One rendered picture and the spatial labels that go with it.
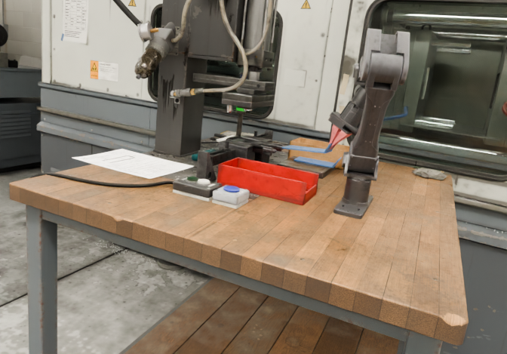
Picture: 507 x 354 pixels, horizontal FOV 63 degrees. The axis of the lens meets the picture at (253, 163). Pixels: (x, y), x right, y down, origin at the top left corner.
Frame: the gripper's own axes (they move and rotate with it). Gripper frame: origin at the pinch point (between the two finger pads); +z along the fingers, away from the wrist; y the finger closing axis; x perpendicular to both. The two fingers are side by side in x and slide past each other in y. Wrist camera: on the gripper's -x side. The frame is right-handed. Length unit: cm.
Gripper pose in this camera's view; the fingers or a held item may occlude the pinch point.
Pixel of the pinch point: (330, 146)
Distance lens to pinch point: 126.0
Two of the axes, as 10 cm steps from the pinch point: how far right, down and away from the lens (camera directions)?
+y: -7.4, -6.0, 3.0
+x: -4.6, 1.2, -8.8
